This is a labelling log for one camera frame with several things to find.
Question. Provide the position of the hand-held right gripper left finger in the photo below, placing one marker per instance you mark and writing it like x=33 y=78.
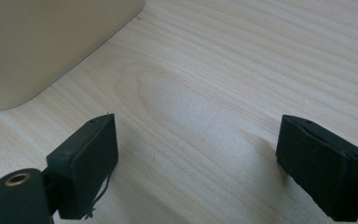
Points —
x=87 y=165

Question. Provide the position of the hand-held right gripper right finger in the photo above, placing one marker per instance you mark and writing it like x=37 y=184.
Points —
x=320 y=168

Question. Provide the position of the cream plastic trash bin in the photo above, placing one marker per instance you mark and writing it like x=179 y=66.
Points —
x=43 y=46

